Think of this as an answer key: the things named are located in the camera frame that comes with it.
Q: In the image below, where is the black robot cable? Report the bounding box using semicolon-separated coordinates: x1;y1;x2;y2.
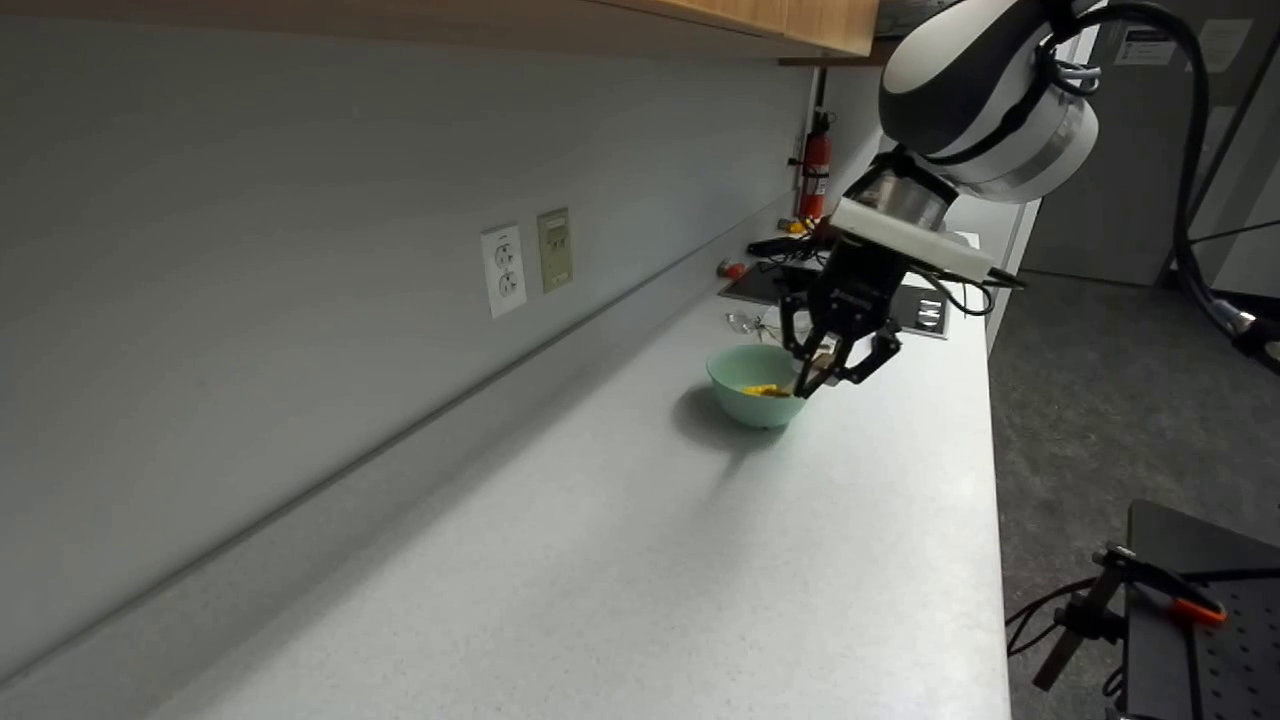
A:
1054;0;1280;375

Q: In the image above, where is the black perforated table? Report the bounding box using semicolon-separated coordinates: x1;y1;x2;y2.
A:
1120;496;1280;720

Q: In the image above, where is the white wall outlet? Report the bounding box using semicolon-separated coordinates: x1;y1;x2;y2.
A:
475;218;533;319

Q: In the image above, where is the green bowl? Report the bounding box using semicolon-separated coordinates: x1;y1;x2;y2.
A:
699;339;815;436

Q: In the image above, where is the grey door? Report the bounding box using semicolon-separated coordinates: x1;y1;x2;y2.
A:
1020;25;1256;290

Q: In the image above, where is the red handled tool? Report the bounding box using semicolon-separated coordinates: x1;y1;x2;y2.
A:
1093;539;1235;636

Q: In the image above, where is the wooden wall cabinet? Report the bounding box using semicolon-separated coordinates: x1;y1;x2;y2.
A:
0;0;929;72

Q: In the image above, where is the red fire extinguisher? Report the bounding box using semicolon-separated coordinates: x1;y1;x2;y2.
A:
784;69;841;238

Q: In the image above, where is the black tripod stand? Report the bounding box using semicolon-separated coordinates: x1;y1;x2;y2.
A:
1004;557;1136;696

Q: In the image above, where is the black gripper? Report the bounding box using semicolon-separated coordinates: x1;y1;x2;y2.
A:
778;235;923;399

